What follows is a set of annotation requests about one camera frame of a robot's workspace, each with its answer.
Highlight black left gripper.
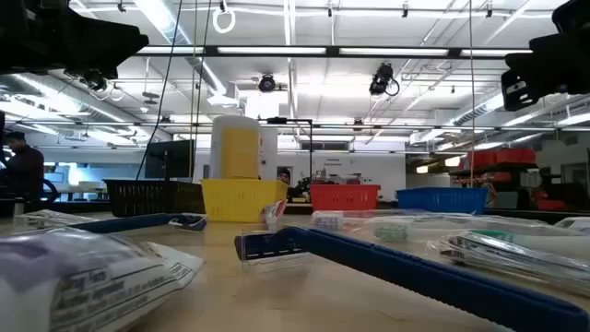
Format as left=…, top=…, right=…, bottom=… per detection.
left=0, top=0, right=149, bottom=80

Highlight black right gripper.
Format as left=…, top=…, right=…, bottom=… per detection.
left=501, top=0, right=590, bottom=112

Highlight small clear packet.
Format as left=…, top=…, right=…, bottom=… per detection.
left=552, top=216, right=590, bottom=235

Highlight toothbrush green handle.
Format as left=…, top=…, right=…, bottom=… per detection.
left=469, top=228, right=590, bottom=262

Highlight blue razor with clear cap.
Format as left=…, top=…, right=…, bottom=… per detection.
left=68, top=212, right=208, bottom=234
left=233, top=225, right=590, bottom=332

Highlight clear black toothbrush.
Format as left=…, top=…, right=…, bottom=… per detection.
left=426, top=230, right=590, bottom=297

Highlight small white red tube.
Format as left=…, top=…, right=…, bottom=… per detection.
left=262, top=198, right=289, bottom=227

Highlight white printed plastic bag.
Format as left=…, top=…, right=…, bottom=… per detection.
left=0, top=225, right=207, bottom=332

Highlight toothbrush blue white bristles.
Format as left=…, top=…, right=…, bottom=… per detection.
left=311, top=209, right=462, bottom=231

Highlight white light strip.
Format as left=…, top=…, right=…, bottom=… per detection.
left=460, top=48, right=531, bottom=57
left=137, top=45, right=205, bottom=55
left=217, top=46, right=327, bottom=55
left=339, top=47, right=449, bottom=56

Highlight red storage bin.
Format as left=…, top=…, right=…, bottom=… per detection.
left=495, top=147, right=538, bottom=166
left=467, top=149, right=498, bottom=170

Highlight black shelf unit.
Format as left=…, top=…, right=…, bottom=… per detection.
left=449, top=147, right=540, bottom=211

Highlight black monitor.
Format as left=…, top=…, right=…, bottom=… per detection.
left=144, top=139, right=195, bottom=181

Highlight blue plastic basket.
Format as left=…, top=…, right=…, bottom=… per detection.
left=395, top=186, right=490, bottom=215

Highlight white yellow wipes canister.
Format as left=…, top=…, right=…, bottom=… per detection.
left=209, top=114, right=262, bottom=180

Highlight black plastic basket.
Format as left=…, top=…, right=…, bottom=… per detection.
left=101, top=178, right=207, bottom=218

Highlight yellow plastic basket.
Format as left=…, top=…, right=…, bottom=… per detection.
left=200, top=178, right=289, bottom=223

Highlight black overhead crossbar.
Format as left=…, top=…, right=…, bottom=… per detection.
left=136, top=44, right=534, bottom=59

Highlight black metal stand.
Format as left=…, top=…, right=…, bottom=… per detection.
left=257, top=116, right=315, bottom=185

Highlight red plastic basket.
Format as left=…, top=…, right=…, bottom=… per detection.
left=309, top=184, right=382, bottom=212

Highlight black ceiling camera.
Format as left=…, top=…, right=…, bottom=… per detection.
left=82, top=68, right=110, bottom=92

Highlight black hanging cable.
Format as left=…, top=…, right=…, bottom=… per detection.
left=135, top=0, right=184, bottom=181

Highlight thin hanging cord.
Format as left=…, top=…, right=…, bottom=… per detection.
left=187, top=0, right=199, bottom=180
left=196, top=0, right=214, bottom=180

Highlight white hanging ring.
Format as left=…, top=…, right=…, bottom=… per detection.
left=211, top=0, right=237, bottom=35

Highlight black round overhead camera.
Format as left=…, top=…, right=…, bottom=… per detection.
left=257, top=73, right=277, bottom=94

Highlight black camera with cable loop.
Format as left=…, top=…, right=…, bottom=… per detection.
left=368, top=63, right=401, bottom=99

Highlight black hose cable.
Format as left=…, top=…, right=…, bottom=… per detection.
left=40, top=178, right=60, bottom=204

